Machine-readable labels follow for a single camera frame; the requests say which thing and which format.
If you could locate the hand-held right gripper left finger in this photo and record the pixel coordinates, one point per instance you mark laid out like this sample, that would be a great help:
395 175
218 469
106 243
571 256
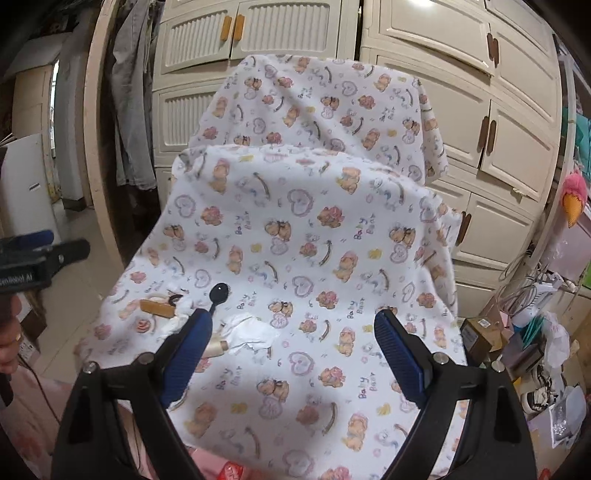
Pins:
187 355

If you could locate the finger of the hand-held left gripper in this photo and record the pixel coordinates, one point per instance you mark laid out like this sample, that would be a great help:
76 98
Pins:
69 253
33 239

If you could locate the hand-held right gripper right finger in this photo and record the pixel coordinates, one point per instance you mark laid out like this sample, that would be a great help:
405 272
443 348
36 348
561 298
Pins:
401 360

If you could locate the white tissue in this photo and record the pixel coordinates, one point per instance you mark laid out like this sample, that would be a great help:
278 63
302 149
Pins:
182 310
251 334

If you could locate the wooden block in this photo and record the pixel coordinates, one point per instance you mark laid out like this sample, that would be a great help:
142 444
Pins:
154 308

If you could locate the black plastic spoon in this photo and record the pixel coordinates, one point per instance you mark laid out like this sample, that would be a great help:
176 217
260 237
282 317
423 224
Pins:
218 294

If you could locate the red packet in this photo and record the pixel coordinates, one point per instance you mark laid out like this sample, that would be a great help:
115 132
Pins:
233 471

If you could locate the person's left hand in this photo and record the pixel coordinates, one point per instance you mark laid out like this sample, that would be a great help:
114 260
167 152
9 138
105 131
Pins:
9 337

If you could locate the white refrigerator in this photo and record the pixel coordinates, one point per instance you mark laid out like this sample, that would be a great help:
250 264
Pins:
23 194

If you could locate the cardboard box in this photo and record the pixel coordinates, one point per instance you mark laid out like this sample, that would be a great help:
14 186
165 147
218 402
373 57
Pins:
480 337

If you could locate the cream wooden panel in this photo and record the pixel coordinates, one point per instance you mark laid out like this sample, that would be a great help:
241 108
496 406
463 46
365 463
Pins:
99 138

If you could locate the white plastic bag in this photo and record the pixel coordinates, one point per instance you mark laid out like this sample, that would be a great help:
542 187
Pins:
556 339

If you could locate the hanging denim clothes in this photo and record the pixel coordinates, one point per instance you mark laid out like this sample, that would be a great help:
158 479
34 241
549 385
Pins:
131 92

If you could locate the clear plastic bag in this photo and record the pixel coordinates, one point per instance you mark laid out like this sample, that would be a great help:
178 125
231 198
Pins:
568 415

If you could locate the bear print blanket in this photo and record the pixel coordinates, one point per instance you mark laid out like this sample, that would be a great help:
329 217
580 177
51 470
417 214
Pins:
300 207

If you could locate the pink plush toy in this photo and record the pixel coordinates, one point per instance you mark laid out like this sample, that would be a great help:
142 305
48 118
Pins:
574 194

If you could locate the cream panelled wardrobe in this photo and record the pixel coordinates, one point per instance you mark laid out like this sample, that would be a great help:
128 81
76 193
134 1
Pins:
461 92

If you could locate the cream louvered wardrobe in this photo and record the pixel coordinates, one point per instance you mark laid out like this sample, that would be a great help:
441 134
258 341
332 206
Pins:
258 32

